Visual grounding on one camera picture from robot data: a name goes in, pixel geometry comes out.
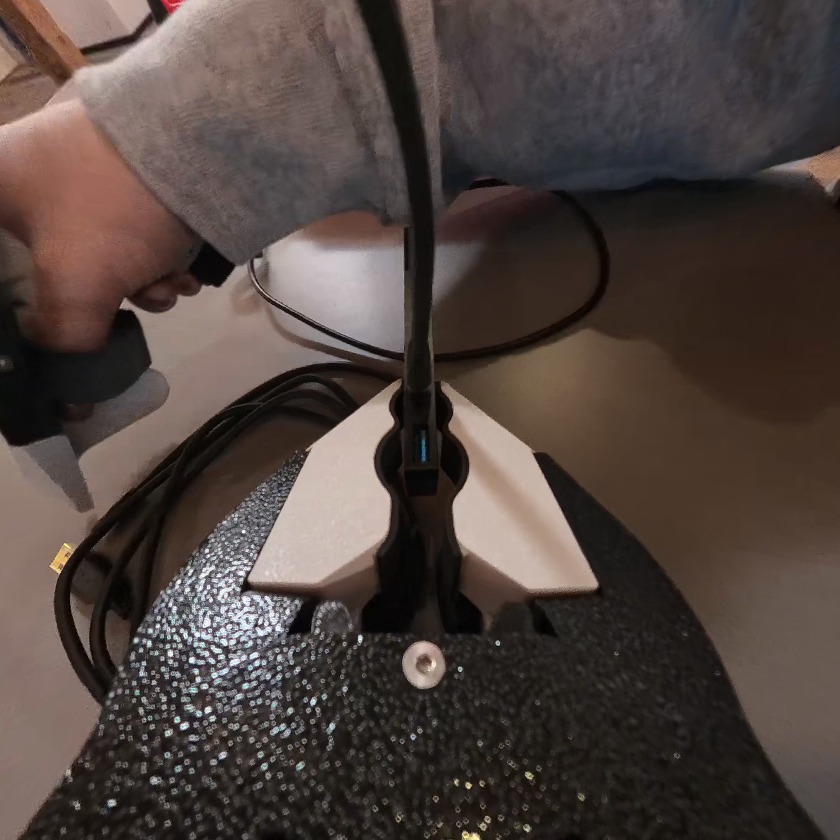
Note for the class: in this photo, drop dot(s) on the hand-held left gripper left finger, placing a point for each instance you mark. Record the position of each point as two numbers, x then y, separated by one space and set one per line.
328 518

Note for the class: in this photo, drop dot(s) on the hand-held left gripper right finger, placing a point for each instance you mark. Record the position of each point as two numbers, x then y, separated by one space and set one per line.
518 525

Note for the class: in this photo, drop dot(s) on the black usb hub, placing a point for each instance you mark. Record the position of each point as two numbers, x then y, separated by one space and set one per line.
420 479

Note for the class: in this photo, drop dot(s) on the person's right forearm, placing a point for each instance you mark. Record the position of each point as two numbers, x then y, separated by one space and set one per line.
590 85

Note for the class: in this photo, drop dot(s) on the person's right hand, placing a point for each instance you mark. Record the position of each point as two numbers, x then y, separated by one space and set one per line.
65 210

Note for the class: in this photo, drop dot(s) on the white mat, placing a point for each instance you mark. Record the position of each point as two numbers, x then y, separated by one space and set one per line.
341 282

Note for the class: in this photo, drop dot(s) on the wooden post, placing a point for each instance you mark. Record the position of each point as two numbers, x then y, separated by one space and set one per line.
39 33

